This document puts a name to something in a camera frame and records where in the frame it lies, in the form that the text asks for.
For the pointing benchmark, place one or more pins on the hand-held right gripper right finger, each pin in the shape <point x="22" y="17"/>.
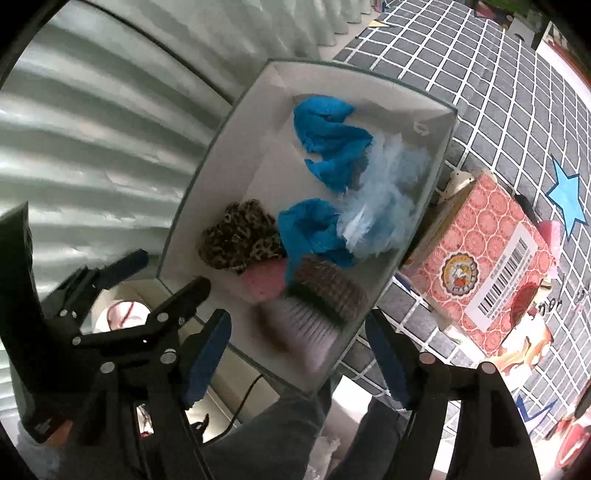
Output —
<point x="383" y="350"/>

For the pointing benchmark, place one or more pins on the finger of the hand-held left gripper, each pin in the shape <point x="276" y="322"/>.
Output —
<point x="124" y="266"/>
<point x="184" y="295"/>

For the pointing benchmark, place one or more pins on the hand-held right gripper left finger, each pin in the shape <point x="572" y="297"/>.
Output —
<point x="207" y="355"/>

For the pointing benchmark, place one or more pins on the leopard print cloth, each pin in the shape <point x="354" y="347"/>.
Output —
<point x="240" y="240"/>

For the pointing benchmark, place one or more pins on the purple knit sock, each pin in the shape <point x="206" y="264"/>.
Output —
<point x="323" y="295"/>

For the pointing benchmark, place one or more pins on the light blue fluffy cloth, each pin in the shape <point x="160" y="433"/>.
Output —
<point x="383" y="203"/>

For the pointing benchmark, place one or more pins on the grey cardboard box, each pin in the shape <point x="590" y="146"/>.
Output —
<point x="258" y="138"/>

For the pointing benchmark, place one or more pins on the pink rectangular cloth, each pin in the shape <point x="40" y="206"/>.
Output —
<point x="551" y="233"/>

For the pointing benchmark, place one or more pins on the person's right leg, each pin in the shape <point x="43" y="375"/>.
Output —
<point x="369" y="443"/>

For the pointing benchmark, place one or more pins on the person's leg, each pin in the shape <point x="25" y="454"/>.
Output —
<point x="268" y="434"/>
<point x="369" y="443"/>

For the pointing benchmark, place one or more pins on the person's left leg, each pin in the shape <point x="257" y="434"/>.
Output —
<point x="268" y="434"/>

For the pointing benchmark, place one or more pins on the printed tissue box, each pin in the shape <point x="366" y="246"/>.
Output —
<point x="485" y="258"/>

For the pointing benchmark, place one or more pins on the pale green curtain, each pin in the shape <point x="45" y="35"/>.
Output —
<point x="115" y="115"/>

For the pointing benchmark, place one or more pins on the red round mat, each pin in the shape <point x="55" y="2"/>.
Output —
<point x="575" y="436"/>

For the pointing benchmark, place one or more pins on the grey checked star blanket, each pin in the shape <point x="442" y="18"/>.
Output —
<point x="485" y="92"/>

